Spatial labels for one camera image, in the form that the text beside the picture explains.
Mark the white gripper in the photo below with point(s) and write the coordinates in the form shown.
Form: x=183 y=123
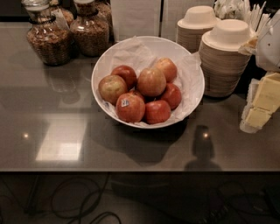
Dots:
x=269 y=52

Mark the white bowl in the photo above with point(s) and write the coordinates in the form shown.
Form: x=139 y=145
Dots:
x=102 y=62

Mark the large centre apple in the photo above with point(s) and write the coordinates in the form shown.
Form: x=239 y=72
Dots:
x=151 y=82

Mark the red apple front right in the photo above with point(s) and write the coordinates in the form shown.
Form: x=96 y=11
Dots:
x=157 y=112

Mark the dark red apple back left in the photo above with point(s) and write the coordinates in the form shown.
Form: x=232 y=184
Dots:
x=127 y=73

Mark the red apple with sticker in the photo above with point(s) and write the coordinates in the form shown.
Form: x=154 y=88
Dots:
x=130 y=108

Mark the greenish red apple left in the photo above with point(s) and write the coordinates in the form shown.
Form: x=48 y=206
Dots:
x=111 y=87

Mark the front stack paper bowls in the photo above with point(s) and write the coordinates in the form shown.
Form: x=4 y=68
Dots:
x=221 y=62

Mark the stack paper bowls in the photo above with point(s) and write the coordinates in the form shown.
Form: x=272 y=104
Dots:
x=221 y=62
x=197 y=21

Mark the white straws bundle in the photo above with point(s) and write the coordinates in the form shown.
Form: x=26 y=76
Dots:
x=257 y=17

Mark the wrapped plastic cutlery bundle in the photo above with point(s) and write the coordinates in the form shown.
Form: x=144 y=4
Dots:
x=232 y=9

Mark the rear stack paper bowls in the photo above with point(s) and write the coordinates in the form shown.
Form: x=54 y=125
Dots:
x=197 y=21

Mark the white paper liner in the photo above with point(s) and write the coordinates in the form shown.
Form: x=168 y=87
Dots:
x=132 y=55

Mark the white napkin dispenser left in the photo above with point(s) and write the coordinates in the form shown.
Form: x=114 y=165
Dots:
x=135 y=18

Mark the back right cereal jar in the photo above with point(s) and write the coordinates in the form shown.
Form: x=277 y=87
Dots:
x=105 y=9

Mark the cereal jar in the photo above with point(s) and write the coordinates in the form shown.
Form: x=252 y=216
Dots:
x=105 y=9
x=63 y=16

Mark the glass granola jar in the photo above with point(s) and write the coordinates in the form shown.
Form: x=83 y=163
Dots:
x=90 y=29
x=47 y=40

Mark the back left cereal jar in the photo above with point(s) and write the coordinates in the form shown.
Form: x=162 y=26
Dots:
x=63 y=16

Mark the front glass granola jar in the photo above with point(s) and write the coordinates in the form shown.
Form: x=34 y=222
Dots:
x=47 y=40

